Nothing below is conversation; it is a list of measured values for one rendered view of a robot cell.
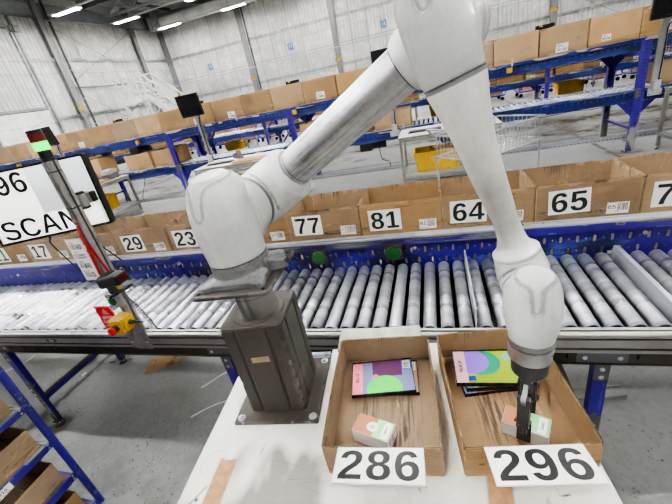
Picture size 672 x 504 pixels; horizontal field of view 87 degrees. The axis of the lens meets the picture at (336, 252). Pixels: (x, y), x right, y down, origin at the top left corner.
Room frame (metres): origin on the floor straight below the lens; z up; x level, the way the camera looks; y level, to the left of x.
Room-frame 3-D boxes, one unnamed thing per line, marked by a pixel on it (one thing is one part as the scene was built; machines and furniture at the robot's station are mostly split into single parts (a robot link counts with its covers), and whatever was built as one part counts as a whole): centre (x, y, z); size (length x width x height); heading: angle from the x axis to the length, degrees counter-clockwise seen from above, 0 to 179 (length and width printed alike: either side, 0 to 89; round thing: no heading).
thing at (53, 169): (1.43, 0.98, 1.11); 0.12 x 0.05 x 0.88; 72
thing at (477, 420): (0.66, -0.36, 0.80); 0.38 x 0.28 x 0.10; 169
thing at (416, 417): (0.72, -0.05, 0.80); 0.38 x 0.28 x 0.10; 167
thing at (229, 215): (0.88, 0.25, 1.37); 0.18 x 0.16 x 0.22; 151
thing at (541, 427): (0.57, -0.36, 0.78); 0.10 x 0.06 x 0.05; 50
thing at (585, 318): (1.11, -0.85, 0.72); 0.52 x 0.05 x 0.05; 162
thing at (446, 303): (1.25, -0.42, 0.72); 0.52 x 0.05 x 0.05; 162
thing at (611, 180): (1.50, -1.13, 0.97); 0.39 x 0.29 x 0.17; 72
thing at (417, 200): (1.74, -0.38, 0.96); 0.39 x 0.29 x 0.17; 72
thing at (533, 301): (0.58, -0.37, 1.14); 0.13 x 0.11 x 0.16; 156
